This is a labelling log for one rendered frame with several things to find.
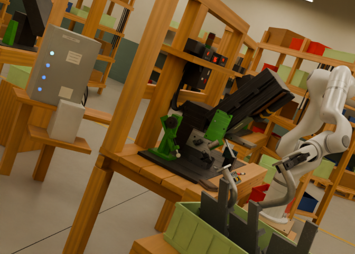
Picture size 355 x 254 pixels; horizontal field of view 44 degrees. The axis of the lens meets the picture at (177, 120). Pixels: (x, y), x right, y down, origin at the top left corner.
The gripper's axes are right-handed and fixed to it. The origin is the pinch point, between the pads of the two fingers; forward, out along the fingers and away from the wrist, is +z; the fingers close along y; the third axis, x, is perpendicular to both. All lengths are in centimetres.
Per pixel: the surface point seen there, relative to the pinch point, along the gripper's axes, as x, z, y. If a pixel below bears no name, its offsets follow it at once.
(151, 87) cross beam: -70, -38, -104
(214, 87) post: -66, -133, -153
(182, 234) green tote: 8, 25, -43
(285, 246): 26.5, 7.4, -10.5
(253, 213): 10.7, 12.2, -12.8
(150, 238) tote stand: 5, 35, -51
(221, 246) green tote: 17.0, 22.7, -25.9
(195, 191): -2, -12, -74
